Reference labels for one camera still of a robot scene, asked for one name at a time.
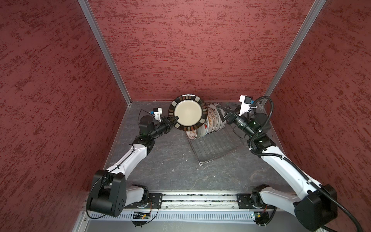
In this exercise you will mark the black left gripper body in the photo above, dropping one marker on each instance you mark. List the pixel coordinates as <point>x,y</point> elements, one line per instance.
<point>164,126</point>

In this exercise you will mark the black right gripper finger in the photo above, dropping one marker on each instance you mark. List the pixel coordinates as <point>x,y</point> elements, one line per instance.
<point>222,112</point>
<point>234,106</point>

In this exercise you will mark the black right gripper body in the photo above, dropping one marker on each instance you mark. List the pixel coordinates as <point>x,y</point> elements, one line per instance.
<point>241,122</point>

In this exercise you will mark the brown striped rim plate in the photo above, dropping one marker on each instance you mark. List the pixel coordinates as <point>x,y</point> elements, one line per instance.
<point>191,111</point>

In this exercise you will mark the watermelon pattern white plate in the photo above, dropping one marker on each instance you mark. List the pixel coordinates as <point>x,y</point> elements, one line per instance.
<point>206,128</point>

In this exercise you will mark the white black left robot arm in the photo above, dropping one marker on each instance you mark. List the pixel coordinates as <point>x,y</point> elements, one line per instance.
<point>109,193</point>

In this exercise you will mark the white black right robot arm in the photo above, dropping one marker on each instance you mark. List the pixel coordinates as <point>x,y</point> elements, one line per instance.
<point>312,204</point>

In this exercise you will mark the orange sunburst plate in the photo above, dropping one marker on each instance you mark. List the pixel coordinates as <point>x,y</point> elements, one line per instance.
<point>215,118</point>

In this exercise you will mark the green rim fruit plate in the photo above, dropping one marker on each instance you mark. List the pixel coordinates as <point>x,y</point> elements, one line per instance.
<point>221,124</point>

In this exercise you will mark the brown lettered rim plate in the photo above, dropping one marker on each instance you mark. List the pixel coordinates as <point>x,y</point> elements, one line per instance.
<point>194,134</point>

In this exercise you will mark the right circuit board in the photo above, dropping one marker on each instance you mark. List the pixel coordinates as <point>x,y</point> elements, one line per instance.
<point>261,218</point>

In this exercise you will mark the circuit board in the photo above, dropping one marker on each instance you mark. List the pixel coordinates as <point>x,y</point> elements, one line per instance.
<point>261,218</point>
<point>141,215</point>

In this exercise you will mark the left circuit board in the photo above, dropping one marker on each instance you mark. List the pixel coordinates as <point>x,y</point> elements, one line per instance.
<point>141,215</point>

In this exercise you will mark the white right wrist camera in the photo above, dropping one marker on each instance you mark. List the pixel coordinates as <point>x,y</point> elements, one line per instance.
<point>246,102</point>

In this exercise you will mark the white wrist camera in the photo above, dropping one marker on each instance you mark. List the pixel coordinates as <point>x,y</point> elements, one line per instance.
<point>157,112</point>
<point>246,102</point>

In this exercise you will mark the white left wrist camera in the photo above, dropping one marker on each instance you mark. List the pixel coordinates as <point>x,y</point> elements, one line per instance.
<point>157,112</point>

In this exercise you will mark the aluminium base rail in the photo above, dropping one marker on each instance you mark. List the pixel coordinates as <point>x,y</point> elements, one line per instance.
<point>182,206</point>

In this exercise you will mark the aluminium right corner post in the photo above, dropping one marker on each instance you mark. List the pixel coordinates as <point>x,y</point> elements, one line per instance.
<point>309,20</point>

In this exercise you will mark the aluminium corner post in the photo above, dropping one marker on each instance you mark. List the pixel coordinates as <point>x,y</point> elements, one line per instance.
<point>309,20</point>
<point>89,15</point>

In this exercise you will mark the aluminium left corner post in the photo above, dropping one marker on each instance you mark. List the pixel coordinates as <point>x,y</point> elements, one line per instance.
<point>89,15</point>

